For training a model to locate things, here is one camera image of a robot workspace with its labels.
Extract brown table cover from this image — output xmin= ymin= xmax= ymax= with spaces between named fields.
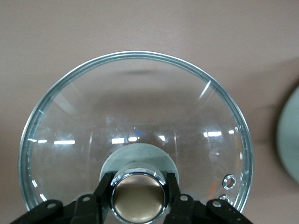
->
xmin=0 ymin=0 xmax=299 ymax=224

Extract glass lid with knob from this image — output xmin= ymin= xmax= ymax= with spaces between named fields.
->
xmin=18 ymin=50 xmax=254 ymax=224

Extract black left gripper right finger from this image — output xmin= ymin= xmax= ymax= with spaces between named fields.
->
xmin=163 ymin=172 xmax=254 ymax=224

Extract steel pot cream handles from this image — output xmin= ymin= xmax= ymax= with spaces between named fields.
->
xmin=277 ymin=85 xmax=299 ymax=185

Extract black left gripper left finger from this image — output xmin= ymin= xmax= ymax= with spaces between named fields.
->
xmin=9 ymin=171 xmax=114 ymax=224

